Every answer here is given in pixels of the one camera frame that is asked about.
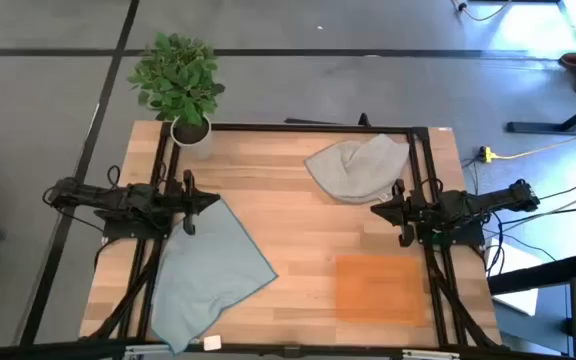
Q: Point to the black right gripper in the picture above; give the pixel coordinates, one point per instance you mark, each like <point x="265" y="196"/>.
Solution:
<point x="405" y="212"/>

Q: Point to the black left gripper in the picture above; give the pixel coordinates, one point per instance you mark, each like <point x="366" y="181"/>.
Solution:
<point x="189" y="200"/>

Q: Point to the grey waffle microfiber towel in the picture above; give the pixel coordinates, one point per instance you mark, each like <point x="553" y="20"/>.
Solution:
<point x="358" y="167"/>

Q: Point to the teal microfiber towel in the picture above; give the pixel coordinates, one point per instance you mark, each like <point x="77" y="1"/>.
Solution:
<point x="208" y="270"/>

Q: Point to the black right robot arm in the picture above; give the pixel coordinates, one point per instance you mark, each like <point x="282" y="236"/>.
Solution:
<point x="473" y="202"/>

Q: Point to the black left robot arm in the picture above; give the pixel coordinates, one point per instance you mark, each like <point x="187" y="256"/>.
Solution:
<point x="118" y="197"/>

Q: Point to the orange translucent plastic basket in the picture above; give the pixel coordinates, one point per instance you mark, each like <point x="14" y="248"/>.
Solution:
<point x="380" y="290"/>

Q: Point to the white plant pot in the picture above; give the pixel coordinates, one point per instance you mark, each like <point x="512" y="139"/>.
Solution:
<point x="191" y="135"/>

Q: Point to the green leafy plant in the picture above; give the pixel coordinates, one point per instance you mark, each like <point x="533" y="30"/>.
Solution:
<point x="178" y="75"/>

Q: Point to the black desk crossbar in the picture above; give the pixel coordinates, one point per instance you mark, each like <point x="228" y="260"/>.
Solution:
<point x="538" y="277"/>

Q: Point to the black desk leg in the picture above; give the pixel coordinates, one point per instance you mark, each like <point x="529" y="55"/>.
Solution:
<point x="558" y="127"/>

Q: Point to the black overhead rig bar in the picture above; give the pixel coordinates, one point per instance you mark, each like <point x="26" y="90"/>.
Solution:
<point x="43" y="350"/>

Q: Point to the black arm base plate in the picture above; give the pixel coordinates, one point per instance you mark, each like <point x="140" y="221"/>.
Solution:
<point x="468" y="237"/>
<point x="118" y="230"/>

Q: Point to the black bracket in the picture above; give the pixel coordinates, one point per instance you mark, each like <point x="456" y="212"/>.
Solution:
<point x="364" y="120"/>

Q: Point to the black aluminium table frame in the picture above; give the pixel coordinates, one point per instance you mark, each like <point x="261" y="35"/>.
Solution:
<point x="318" y="128"/>

